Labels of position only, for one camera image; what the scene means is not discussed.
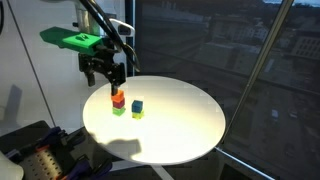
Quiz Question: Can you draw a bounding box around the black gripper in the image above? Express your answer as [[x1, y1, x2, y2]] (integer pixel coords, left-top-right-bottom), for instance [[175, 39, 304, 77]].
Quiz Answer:
[[78, 43, 127, 98]]

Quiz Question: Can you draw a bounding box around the blue block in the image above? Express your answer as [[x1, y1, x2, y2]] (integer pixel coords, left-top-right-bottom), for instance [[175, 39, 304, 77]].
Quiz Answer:
[[131, 99, 145, 114]]

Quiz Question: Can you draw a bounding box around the orange block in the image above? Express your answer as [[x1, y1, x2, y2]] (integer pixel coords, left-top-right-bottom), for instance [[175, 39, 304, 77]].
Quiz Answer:
[[110, 89, 126, 104]]

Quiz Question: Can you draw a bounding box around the magenta block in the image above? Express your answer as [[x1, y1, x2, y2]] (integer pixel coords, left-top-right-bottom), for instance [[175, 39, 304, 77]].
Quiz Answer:
[[112, 98, 126, 109]]

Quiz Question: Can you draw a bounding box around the green block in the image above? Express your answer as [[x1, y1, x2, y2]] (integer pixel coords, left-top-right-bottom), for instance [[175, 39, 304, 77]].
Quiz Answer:
[[111, 105, 127, 117]]

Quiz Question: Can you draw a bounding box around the yellow-green block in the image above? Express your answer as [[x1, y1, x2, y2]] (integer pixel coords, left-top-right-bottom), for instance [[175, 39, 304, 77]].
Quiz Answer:
[[131, 110, 145, 120]]

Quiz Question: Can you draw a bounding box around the blue clamp with orange tip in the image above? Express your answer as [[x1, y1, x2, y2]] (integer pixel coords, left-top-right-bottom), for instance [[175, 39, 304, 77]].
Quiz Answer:
[[35, 125, 64, 152]]

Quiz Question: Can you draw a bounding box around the purple clamp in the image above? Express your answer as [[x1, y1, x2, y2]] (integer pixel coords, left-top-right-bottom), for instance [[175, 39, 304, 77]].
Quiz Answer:
[[65, 159, 92, 180]]

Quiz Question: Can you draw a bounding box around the black perforated equipment cart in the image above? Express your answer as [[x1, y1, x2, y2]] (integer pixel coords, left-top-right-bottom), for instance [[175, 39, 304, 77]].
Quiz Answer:
[[0, 119, 114, 180]]

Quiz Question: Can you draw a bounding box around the white table base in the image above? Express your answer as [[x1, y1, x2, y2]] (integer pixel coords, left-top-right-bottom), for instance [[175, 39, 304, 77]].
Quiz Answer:
[[151, 164, 176, 180]]

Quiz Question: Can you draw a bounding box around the white rounded object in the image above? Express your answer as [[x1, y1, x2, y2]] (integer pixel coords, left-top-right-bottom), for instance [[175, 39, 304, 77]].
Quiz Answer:
[[0, 150, 25, 180]]

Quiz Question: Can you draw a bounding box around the diagonal metal window bar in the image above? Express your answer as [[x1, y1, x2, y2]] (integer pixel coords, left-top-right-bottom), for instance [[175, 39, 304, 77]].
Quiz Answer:
[[218, 0, 296, 148]]

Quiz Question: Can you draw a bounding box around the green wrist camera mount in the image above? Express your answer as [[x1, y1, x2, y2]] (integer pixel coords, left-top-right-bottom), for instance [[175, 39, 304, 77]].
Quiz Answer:
[[39, 26, 105, 54]]

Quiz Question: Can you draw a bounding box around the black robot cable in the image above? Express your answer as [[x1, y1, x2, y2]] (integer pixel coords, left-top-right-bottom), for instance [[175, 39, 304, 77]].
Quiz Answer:
[[79, 0, 142, 73]]

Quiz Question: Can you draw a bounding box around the window sill rail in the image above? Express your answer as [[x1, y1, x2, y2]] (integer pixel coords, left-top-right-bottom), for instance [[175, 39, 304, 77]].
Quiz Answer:
[[214, 146, 279, 180]]

